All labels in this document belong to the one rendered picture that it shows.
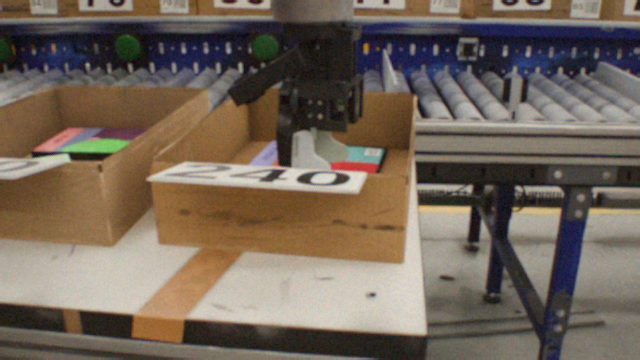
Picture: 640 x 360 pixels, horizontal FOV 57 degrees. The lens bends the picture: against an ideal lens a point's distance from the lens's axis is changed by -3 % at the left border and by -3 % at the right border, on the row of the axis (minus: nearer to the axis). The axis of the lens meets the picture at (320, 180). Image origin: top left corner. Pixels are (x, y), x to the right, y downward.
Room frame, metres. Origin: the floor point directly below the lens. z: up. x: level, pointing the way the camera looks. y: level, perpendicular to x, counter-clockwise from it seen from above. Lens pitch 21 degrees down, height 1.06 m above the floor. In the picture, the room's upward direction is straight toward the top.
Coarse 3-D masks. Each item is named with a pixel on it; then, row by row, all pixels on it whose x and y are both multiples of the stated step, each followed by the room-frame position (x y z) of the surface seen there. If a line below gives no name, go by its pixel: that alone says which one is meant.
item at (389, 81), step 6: (384, 54) 1.60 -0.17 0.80; (384, 60) 1.59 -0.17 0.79; (384, 66) 1.58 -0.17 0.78; (390, 66) 1.40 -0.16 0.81; (384, 72) 1.57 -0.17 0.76; (390, 72) 1.33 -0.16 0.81; (384, 78) 1.56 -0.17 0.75; (390, 78) 1.32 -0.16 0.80; (384, 84) 1.55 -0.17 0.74; (390, 84) 1.35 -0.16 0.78; (396, 84) 1.20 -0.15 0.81; (384, 90) 1.54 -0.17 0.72; (390, 90) 1.34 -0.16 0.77; (396, 90) 1.20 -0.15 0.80
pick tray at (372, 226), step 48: (384, 96) 0.95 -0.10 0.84; (192, 144) 0.74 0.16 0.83; (240, 144) 0.93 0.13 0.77; (384, 144) 0.95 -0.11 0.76; (192, 192) 0.61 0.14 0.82; (240, 192) 0.60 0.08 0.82; (288, 192) 0.59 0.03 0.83; (384, 192) 0.57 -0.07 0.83; (192, 240) 0.61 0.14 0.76; (240, 240) 0.60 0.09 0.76; (288, 240) 0.59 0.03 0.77; (336, 240) 0.58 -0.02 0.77; (384, 240) 0.57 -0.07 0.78
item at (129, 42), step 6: (126, 36) 1.70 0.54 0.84; (132, 36) 1.71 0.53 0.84; (120, 42) 1.70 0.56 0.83; (126, 42) 1.70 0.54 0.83; (132, 42) 1.70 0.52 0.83; (120, 48) 1.70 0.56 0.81; (126, 48) 1.70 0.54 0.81; (132, 48) 1.70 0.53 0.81; (138, 48) 1.70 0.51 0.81; (120, 54) 1.70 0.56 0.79; (126, 54) 1.70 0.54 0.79; (132, 54) 1.70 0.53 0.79; (126, 60) 1.70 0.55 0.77
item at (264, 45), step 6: (258, 36) 1.68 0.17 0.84; (264, 36) 1.68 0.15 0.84; (270, 36) 1.68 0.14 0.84; (258, 42) 1.68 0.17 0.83; (264, 42) 1.68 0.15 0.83; (270, 42) 1.68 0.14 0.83; (276, 42) 1.69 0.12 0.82; (258, 48) 1.68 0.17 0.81; (264, 48) 1.68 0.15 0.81; (270, 48) 1.68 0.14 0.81; (276, 48) 1.68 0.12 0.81; (258, 54) 1.68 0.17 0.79; (264, 54) 1.68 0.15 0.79; (270, 54) 1.68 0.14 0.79
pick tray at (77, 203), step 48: (48, 96) 0.99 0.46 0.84; (96, 96) 1.01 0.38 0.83; (144, 96) 1.00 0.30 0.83; (192, 96) 0.98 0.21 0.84; (0, 144) 0.85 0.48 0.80; (144, 144) 0.72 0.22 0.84; (0, 192) 0.62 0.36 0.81; (48, 192) 0.61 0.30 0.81; (96, 192) 0.61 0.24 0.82; (144, 192) 0.70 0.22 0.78; (48, 240) 0.62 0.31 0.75; (96, 240) 0.61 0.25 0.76
